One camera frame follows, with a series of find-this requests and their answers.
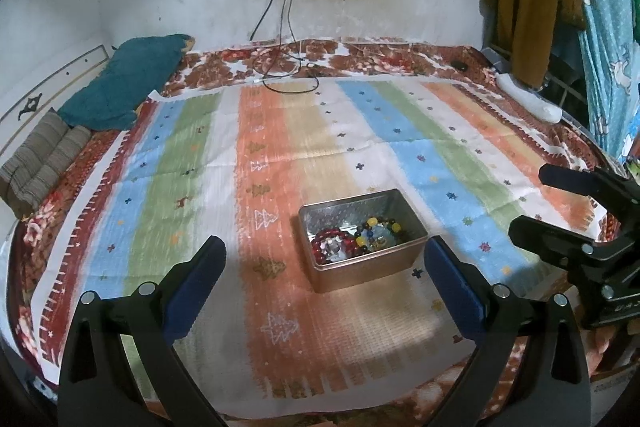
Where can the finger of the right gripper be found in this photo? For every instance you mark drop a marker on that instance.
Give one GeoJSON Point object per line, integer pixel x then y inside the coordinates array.
{"type": "Point", "coordinates": [618, 195]}
{"type": "Point", "coordinates": [573, 253]}

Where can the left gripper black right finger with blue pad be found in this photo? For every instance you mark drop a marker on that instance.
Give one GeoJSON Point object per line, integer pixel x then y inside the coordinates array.
{"type": "Point", "coordinates": [528, 367]}

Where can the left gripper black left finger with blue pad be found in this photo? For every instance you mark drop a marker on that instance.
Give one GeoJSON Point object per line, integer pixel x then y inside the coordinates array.
{"type": "Point", "coordinates": [96, 386]}

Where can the silver metal tin box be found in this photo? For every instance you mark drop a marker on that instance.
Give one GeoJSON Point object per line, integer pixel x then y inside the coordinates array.
{"type": "Point", "coordinates": [359, 239]}

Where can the white long object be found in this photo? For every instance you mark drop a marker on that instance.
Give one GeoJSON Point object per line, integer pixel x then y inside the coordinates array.
{"type": "Point", "coordinates": [532, 103]}

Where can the blue patterned hanging cloth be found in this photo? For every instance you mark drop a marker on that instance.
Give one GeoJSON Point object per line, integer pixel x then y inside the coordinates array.
{"type": "Point", "coordinates": [610, 58]}

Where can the brown striped pillow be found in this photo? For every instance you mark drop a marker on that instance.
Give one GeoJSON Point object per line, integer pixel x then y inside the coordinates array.
{"type": "Point", "coordinates": [37, 165]}

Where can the striped colourful mat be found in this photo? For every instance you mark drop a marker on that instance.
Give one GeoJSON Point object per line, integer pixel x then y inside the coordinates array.
{"type": "Point", "coordinates": [240, 162]}

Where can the white headboard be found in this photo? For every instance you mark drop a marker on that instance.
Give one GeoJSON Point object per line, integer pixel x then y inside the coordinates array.
{"type": "Point", "coordinates": [20, 117]}

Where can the teal blanket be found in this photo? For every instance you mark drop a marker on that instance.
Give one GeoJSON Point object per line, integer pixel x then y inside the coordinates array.
{"type": "Point", "coordinates": [138, 67]}

